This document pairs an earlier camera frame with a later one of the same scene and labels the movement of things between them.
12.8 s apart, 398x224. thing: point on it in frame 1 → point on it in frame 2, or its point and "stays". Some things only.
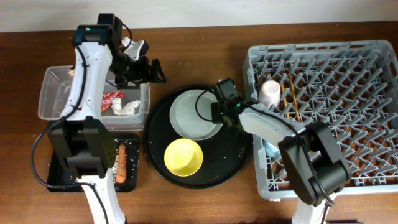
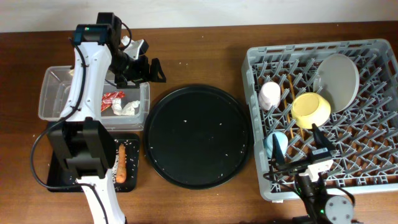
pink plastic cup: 269,93 stays
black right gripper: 217,115 → 280,160
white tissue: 128,108 stays
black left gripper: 143,74 stays
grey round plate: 184,119 → 337,78
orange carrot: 121,170 stays
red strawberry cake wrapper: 107,97 stays
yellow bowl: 183,157 → 308,108
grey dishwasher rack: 351,87 stays
